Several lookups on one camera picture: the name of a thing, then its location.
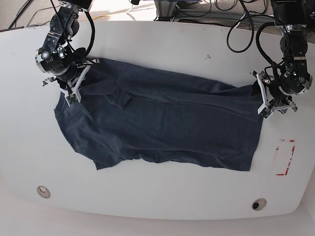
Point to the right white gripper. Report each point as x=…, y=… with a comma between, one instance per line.
x=71, y=78

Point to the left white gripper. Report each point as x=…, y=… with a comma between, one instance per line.
x=272, y=101

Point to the dark blue t-shirt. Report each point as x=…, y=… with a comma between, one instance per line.
x=130, y=112

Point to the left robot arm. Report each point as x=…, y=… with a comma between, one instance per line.
x=290, y=76

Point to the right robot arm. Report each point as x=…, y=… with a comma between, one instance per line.
x=68, y=66

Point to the red tape rectangle marking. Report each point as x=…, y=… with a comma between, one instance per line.
x=283, y=156

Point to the right table grommet hole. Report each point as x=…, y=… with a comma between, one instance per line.
x=259, y=204

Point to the table grommet hole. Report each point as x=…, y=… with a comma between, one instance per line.
x=43, y=192
x=259, y=204

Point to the left table grommet hole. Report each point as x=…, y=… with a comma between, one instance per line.
x=43, y=192

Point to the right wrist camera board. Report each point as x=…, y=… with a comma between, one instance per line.
x=71, y=99

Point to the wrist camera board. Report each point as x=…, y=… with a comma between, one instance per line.
x=265, y=113
x=71, y=99

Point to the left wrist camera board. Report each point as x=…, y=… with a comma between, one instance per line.
x=265, y=113

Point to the aluminium frame rail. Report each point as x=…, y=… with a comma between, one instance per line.
x=215, y=12

